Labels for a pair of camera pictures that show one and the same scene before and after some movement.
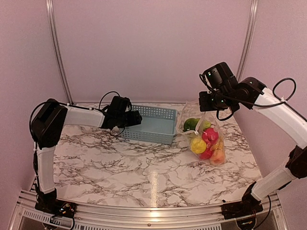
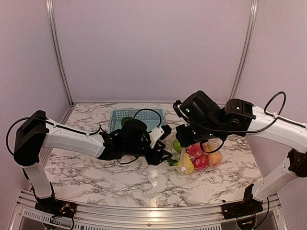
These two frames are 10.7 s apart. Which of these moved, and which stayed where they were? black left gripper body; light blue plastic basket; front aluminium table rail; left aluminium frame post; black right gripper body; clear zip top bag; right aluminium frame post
Moved: black right gripper body; light blue plastic basket; clear zip top bag; black left gripper body
Stayed: front aluminium table rail; left aluminium frame post; right aluminium frame post
